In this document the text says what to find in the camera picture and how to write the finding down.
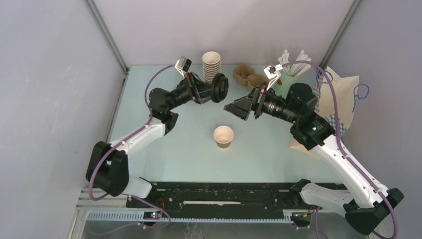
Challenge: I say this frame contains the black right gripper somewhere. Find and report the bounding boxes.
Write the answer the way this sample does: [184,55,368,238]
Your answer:
[223,82,299,124]

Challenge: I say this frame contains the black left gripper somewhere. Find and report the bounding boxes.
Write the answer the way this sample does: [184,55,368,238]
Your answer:
[166,72,224,112]

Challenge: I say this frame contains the black cup lid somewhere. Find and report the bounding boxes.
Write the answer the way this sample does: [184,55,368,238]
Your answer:
[211,73,228,103]

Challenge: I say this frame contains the single brown paper cup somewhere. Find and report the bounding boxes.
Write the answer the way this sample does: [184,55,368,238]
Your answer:
[213,125,234,149]

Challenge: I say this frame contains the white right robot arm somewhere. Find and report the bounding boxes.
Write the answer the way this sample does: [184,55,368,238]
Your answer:
[224,83,404,235]

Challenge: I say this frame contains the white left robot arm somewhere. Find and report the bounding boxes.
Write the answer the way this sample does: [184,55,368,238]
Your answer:
[86,72,218,208]

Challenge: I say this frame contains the brown pulp cup carrier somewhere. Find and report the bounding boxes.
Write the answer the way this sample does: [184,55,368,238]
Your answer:
[232,64,269,90]

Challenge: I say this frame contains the stack of brown paper cups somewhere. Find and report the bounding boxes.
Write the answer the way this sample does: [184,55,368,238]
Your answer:
[202,51,221,84]

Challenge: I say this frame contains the green straw holder cup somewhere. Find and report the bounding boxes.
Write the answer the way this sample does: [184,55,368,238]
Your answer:
[274,73,300,89]

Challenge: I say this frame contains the bundle of white wrapped straws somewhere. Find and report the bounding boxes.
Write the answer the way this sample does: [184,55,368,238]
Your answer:
[278,49,312,77]

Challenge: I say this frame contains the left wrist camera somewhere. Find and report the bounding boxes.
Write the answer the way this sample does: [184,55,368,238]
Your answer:
[174,56,192,75]

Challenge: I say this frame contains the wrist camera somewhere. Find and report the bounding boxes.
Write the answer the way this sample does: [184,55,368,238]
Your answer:
[174,56,192,75]
[264,64,283,90]

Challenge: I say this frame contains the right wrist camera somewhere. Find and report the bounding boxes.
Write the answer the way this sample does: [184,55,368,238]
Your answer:
[264,64,283,90]

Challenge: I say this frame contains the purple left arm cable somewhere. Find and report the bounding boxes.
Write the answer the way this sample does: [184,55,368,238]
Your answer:
[88,65,175,232]

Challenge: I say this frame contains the paper takeout bag blue handles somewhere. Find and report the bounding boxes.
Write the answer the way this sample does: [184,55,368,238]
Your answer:
[289,66,370,160]

